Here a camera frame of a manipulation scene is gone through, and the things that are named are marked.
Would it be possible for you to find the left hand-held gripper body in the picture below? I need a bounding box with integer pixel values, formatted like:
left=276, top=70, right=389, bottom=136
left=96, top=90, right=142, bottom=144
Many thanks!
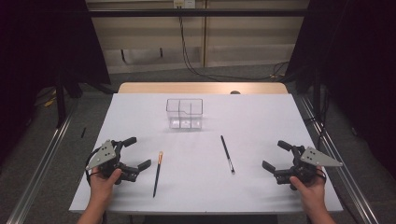
left=85, top=139, right=140, bottom=185

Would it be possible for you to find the dark pencil with orange end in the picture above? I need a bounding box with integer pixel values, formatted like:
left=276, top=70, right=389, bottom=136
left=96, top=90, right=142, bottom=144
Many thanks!
left=152, top=150, right=164, bottom=199

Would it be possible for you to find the clear plastic organizer box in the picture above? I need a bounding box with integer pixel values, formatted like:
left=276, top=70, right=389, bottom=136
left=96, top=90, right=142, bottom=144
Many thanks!
left=165, top=98, right=204, bottom=131

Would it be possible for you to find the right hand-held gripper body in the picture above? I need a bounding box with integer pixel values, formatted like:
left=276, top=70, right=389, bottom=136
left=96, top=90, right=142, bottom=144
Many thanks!
left=274, top=144, right=344, bottom=191

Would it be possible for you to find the aluminium floor rail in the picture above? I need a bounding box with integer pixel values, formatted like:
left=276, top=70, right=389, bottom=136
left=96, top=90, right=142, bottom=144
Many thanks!
left=6, top=99, right=80, bottom=224
left=298, top=92, right=380, bottom=224

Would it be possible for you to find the black metal stand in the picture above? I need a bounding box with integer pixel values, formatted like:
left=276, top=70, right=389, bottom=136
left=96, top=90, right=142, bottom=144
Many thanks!
left=312, top=66, right=322, bottom=121
left=54, top=73, right=67, bottom=129

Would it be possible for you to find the black pen with silver tip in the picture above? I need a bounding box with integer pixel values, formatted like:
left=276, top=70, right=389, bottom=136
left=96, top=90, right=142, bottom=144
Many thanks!
left=219, top=134, right=236, bottom=175

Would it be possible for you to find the black horizontal metal bar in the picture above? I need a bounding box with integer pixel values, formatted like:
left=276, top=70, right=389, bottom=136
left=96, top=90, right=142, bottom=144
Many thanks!
left=88, top=8, right=310, bottom=18

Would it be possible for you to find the person's right hand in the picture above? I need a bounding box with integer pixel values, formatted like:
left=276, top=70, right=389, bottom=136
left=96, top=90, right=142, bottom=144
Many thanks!
left=289, top=165, right=328, bottom=213

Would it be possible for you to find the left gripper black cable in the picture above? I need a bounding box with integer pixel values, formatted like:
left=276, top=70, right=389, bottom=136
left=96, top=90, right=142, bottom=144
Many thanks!
left=84, top=148, right=101, bottom=189

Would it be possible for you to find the person's left hand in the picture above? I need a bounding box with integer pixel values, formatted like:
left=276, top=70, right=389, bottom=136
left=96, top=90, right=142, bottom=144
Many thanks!
left=89, top=167, right=123, bottom=204

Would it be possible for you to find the white table cover sheet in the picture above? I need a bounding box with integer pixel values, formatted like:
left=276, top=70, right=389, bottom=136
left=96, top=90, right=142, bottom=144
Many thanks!
left=68, top=92, right=344, bottom=216

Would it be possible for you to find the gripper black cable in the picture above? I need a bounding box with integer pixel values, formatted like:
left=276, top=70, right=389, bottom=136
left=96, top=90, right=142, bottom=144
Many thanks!
left=315, top=167, right=328, bottom=185
left=84, top=148, right=101, bottom=189

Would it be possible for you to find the black curtain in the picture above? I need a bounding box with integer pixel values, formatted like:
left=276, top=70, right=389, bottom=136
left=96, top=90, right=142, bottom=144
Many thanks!
left=284, top=0, right=396, bottom=180
left=0, top=0, right=112, bottom=164

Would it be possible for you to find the black wall cable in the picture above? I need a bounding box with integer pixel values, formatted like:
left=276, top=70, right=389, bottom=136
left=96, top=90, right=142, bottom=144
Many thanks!
left=177, top=6, right=290, bottom=82

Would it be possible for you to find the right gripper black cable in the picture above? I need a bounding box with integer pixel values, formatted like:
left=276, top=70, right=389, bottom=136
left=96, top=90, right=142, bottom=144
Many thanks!
left=315, top=167, right=328, bottom=185

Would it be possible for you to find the white wall socket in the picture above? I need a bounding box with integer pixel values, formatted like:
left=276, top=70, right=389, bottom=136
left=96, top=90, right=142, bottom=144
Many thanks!
left=173, top=0, right=197, bottom=9

